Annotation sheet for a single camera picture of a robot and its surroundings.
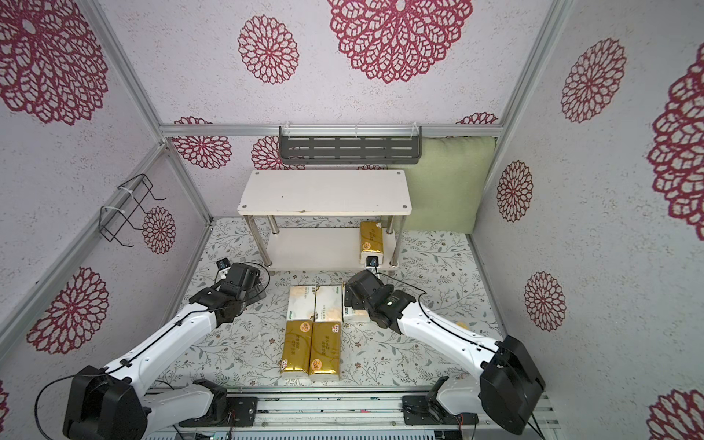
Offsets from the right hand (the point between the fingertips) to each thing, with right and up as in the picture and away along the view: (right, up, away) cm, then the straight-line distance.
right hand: (359, 288), depth 82 cm
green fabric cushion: (+32, +34, +17) cm, 50 cm away
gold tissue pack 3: (+5, +14, +13) cm, 20 cm away
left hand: (-35, -2, +2) cm, 35 cm away
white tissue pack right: (-3, -9, +5) cm, 11 cm away
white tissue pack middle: (-10, -6, +7) cm, 14 cm away
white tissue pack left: (-19, -6, +7) cm, 21 cm away
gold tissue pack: (-18, -17, -5) cm, 25 cm away
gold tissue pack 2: (-10, -17, -5) cm, 20 cm away
